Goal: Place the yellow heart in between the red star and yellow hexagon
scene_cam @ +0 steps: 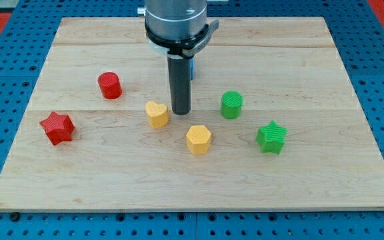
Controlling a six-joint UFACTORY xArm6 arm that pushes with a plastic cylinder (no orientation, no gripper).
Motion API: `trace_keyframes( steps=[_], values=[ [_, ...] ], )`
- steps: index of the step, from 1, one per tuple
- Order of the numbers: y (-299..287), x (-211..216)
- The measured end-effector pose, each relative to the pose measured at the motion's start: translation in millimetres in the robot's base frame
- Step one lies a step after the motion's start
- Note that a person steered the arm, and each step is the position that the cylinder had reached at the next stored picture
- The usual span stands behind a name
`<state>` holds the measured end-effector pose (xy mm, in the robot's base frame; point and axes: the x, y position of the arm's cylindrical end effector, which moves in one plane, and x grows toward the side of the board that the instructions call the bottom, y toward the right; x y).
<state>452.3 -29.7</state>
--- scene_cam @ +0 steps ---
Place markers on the wooden board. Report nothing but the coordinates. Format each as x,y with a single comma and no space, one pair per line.
287,70

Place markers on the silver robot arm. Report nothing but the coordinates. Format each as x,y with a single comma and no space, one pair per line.
178,29

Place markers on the green cylinder block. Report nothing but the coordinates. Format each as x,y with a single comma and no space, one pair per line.
231,104

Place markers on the red cylinder block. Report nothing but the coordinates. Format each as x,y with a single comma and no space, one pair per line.
110,85

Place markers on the green star block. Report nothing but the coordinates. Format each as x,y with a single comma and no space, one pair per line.
271,138

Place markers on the yellow heart block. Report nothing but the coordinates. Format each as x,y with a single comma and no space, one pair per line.
157,114

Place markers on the red star block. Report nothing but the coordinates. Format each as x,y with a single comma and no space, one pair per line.
58,128

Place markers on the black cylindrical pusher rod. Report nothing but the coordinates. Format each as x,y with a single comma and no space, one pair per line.
180,85

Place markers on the yellow hexagon block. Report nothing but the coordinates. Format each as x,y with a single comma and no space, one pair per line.
198,139

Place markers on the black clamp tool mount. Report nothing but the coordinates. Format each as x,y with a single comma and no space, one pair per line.
185,48

